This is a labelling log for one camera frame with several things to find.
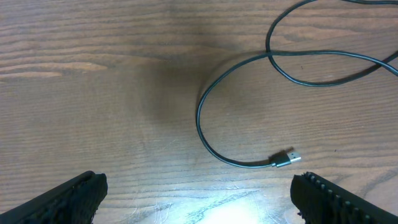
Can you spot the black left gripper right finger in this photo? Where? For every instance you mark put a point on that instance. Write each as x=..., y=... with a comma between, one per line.
x=320, y=201

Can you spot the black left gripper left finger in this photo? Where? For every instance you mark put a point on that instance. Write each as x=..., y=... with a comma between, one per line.
x=75, y=201

